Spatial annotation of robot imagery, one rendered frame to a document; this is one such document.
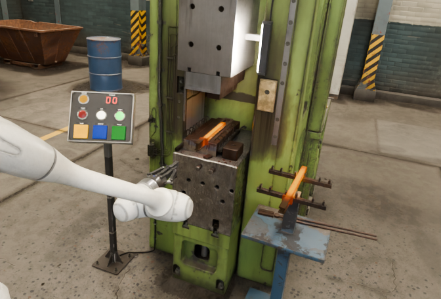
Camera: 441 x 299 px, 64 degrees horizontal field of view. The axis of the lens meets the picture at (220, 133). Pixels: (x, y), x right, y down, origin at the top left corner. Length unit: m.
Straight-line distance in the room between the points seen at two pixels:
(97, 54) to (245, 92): 4.43
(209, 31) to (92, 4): 8.16
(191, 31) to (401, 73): 6.23
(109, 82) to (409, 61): 5.58
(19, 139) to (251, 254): 1.75
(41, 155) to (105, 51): 5.47
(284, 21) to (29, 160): 1.31
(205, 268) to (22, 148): 1.63
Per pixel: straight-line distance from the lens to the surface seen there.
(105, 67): 6.43
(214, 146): 1.91
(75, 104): 2.08
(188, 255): 2.38
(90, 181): 1.12
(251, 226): 1.83
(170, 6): 2.02
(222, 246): 2.15
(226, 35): 1.75
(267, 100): 1.87
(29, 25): 9.65
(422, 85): 7.78
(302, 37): 1.81
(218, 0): 1.76
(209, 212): 2.05
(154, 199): 1.19
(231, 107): 2.33
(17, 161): 0.94
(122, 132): 1.99
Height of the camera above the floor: 1.75
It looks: 22 degrees down
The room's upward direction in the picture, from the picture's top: 4 degrees clockwise
